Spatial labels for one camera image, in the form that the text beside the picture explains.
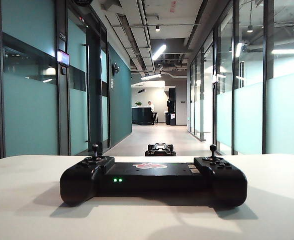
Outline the black remote control with joysticks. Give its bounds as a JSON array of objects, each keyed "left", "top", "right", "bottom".
[{"left": 59, "top": 143, "right": 248, "bottom": 208}]

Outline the black quadruped robot dog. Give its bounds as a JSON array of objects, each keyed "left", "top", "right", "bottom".
[{"left": 145, "top": 142, "right": 177, "bottom": 157}]

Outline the dark reception counter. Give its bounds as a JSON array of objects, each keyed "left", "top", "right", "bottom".
[{"left": 131, "top": 106, "right": 154, "bottom": 126}]

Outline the black tall cabinet machine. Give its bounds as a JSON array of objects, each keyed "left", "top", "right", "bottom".
[{"left": 165, "top": 87, "right": 177, "bottom": 126}]

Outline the long linear ceiling light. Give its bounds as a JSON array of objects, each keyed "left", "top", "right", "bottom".
[
  {"left": 140, "top": 73, "right": 162, "bottom": 81},
  {"left": 151, "top": 44, "right": 167, "bottom": 61}
]

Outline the glowing room sign display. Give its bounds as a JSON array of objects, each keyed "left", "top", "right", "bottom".
[{"left": 56, "top": 49, "right": 70, "bottom": 67}]

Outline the black round ceiling fixture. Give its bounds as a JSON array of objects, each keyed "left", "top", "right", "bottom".
[{"left": 72, "top": 0, "right": 93, "bottom": 7}]

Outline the long vertical door handle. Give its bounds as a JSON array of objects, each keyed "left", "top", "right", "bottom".
[{"left": 82, "top": 43, "right": 90, "bottom": 144}]

